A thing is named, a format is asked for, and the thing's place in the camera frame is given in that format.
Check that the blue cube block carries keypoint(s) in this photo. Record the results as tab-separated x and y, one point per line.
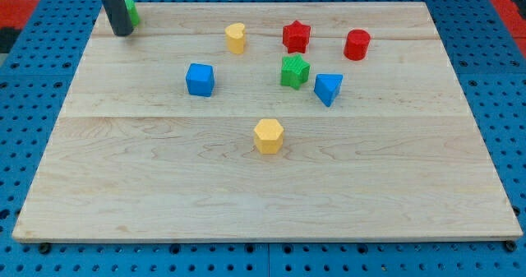
200	80

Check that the blue triangle block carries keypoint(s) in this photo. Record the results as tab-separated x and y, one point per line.
327	87

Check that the light wooden board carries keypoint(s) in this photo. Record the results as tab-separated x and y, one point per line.
397	157

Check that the red cylinder block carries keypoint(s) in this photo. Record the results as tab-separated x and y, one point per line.
356	44

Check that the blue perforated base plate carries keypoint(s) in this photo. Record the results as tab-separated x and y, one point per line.
40	67

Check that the red star block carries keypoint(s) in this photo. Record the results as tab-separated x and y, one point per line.
296	37

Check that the yellow hexagon block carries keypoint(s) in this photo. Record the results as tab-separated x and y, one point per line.
268	136

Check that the yellow heart block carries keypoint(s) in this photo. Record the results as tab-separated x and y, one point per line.
235	37

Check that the green star block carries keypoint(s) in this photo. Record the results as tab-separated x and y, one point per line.
294	71

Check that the green block behind rod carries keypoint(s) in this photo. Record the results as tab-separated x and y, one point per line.
132	12

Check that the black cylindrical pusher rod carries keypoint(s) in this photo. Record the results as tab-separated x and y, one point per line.
118	17

